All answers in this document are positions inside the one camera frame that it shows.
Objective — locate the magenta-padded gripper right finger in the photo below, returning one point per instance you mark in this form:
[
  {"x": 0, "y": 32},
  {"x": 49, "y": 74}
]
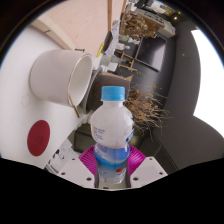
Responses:
[{"x": 146, "y": 170}]

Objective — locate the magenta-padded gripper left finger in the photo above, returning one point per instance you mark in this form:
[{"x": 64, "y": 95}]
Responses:
[{"x": 76, "y": 171}]

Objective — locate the blue-capped white drink bottle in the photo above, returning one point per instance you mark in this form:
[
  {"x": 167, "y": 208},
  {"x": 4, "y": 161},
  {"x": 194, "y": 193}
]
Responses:
[{"x": 111, "y": 133}]

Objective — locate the stack of papers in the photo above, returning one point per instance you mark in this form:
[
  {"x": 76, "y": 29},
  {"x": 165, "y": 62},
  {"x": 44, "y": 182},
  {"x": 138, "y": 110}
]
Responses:
[{"x": 63, "y": 155}]

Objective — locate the flat round red coaster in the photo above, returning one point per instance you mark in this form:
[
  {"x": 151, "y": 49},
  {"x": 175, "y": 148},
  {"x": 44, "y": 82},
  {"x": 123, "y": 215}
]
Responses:
[{"x": 38, "y": 138}]

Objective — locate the grey plant saucer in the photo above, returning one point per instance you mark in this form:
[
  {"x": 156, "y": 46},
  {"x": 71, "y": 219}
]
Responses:
[{"x": 87, "y": 93}]

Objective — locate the dried plant in brown pot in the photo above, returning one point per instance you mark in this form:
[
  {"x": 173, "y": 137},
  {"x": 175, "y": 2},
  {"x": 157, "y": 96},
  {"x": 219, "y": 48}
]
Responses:
[{"x": 110, "y": 83}]

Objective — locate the white ceramic mug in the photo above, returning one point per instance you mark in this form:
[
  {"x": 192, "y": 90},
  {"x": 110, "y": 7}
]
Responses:
[{"x": 50, "y": 75}]

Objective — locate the long ceiling light panel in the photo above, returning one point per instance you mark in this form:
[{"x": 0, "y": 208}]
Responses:
[{"x": 210, "y": 83}]

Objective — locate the wooden easel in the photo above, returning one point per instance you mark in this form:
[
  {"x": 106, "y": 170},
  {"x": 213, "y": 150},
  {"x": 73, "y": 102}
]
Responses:
[{"x": 128, "y": 58}]

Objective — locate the small white cup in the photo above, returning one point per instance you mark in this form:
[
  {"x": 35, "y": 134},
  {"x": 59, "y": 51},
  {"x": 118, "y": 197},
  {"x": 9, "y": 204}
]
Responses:
[{"x": 106, "y": 60}]

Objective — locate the small yellow flat item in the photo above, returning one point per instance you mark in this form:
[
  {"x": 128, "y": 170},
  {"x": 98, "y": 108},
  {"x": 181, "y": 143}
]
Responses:
[{"x": 100, "y": 50}]

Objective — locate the crumpled printed paper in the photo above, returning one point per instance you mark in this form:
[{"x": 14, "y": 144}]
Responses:
[{"x": 115, "y": 36}]

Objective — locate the black wall screen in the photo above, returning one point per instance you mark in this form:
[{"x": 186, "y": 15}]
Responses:
[{"x": 151, "y": 50}]

